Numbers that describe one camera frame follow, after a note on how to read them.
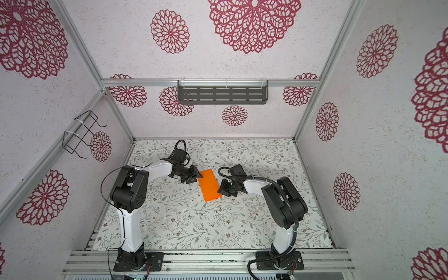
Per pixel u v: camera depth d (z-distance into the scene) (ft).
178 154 2.80
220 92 3.03
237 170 2.56
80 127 2.54
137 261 2.14
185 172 2.88
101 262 2.48
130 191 1.81
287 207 1.64
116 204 1.82
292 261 2.39
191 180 3.04
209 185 3.28
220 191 2.80
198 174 3.11
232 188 2.73
